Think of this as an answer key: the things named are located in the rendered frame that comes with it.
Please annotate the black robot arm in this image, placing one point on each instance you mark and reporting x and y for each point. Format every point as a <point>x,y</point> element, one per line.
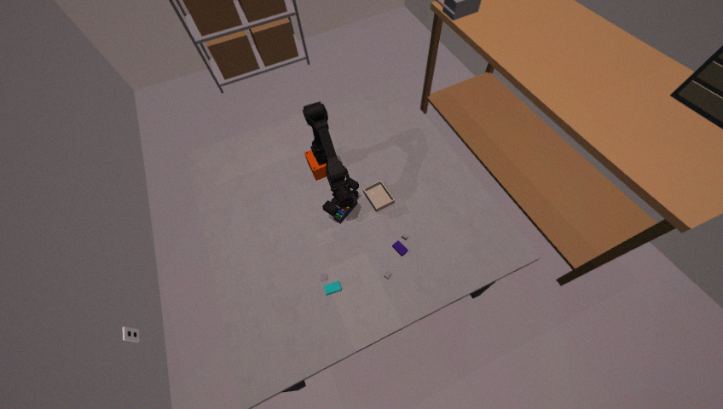
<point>324,153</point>

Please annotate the teal rectangular block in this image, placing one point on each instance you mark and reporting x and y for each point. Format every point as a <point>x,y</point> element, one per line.
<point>332,287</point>

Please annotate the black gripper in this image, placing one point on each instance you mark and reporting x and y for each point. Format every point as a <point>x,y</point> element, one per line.
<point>332,207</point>

